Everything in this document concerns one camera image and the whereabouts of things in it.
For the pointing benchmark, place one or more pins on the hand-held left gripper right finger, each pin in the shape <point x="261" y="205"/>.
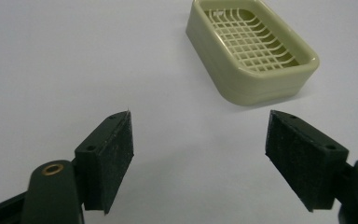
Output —
<point x="304" y="161"/>

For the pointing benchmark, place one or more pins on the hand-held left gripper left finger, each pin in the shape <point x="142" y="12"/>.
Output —
<point x="105" y="158"/>

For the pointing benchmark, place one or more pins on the pale green soap dish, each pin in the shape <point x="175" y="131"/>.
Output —
<point x="230" y="71"/>

